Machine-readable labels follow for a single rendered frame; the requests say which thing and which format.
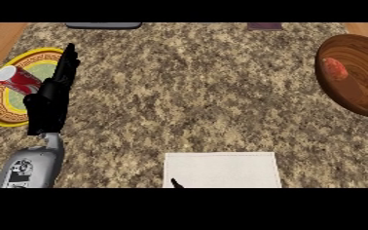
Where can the yellow patterned plate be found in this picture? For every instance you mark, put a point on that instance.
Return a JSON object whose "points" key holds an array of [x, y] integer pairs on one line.
{"points": [[19, 87]]}

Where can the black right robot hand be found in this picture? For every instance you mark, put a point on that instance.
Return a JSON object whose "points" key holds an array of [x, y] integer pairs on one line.
{"points": [[176, 184]]}

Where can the dark grey flat appliance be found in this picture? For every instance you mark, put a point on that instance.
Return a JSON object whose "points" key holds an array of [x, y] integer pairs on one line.
{"points": [[104, 25]]}

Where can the dark purple flat object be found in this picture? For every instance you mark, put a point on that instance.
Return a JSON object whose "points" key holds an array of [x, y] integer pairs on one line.
{"points": [[265, 26]]}

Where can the red can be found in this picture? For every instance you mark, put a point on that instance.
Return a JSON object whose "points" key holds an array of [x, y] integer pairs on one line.
{"points": [[19, 79]]}

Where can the white placemat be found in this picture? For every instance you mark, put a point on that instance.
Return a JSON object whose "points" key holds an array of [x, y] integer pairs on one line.
{"points": [[220, 170]]}

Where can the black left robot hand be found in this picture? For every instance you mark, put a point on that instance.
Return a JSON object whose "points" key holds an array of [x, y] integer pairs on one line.
{"points": [[49, 97]]}

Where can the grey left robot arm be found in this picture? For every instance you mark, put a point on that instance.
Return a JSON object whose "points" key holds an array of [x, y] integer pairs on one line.
{"points": [[34, 165]]}

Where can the brown wooden bowl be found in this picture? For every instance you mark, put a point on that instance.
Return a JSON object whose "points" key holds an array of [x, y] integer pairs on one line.
{"points": [[346, 74]]}

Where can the orange sweet potato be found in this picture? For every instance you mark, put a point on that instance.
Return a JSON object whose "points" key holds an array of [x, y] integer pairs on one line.
{"points": [[334, 68]]}

